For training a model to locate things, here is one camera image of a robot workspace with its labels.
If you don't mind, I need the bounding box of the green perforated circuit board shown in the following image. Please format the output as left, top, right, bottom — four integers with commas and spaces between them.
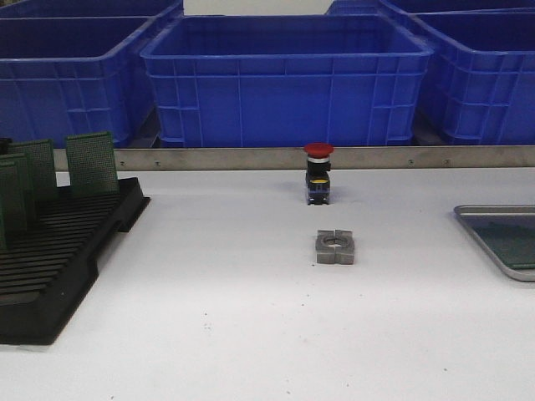
501, 250, 535, 270
1, 153, 36, 232
8, 139, 59, 201
65, 131, 120, 197
1, 162, 28, 232
476, 224, 534, 265
0, 208, 7, 251

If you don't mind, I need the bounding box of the black slotted board rack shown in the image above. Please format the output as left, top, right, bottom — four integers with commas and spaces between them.
1, 177, 150, 345

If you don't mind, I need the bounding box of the silver metal tray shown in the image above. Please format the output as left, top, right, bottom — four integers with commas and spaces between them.
454, 205, 534, 282

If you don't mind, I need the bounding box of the red emergency stop button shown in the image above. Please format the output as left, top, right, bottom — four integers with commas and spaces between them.
303, 142, 334, 206

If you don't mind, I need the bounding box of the grey metal square nut block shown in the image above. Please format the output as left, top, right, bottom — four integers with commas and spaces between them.
315, 230, 355, 265

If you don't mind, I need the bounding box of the blue plastic crate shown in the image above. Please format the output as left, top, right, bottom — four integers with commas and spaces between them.
1, 17, 157, 148
1, 0, 184, 18
326, 0, 534, 15
142, 15, 431, 148
410, 12, 534, 145

